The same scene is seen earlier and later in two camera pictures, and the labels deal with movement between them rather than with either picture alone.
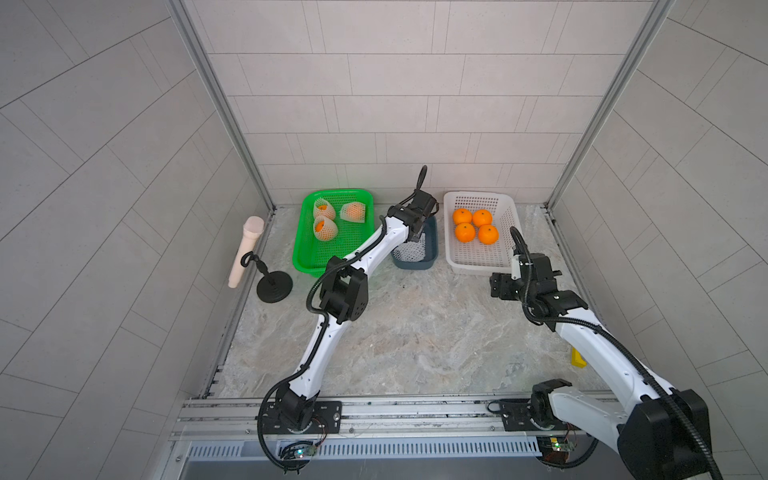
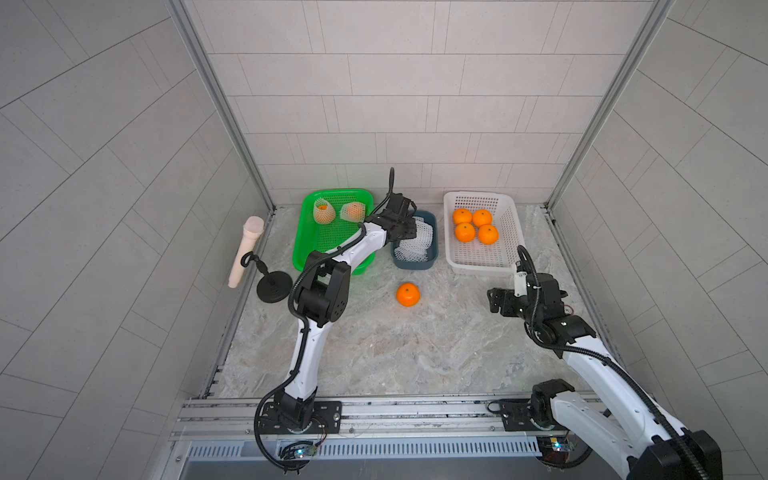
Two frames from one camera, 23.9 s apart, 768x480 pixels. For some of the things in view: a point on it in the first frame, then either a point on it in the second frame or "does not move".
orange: (462, 215) does not move
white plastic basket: (476, 259) does not move
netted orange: (465, 232) does not move
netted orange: (324, 228) to (408, 294)
